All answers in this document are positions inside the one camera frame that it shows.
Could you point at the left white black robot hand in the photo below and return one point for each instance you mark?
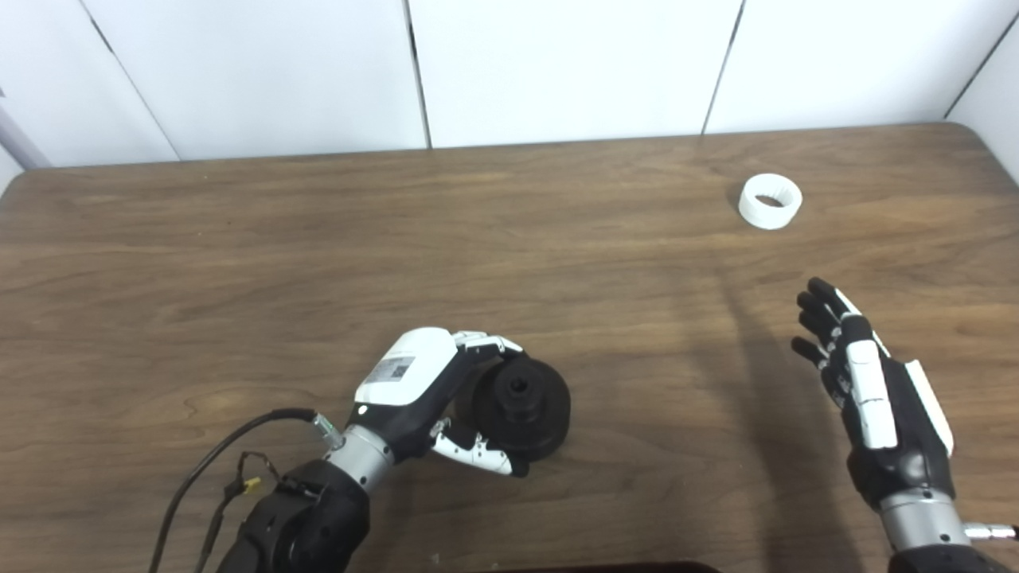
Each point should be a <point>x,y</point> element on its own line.
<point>406,374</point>

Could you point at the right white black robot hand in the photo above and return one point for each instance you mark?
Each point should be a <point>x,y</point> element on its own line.
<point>892,430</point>

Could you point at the round black stepped part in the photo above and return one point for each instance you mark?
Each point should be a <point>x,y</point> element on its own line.
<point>537,414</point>

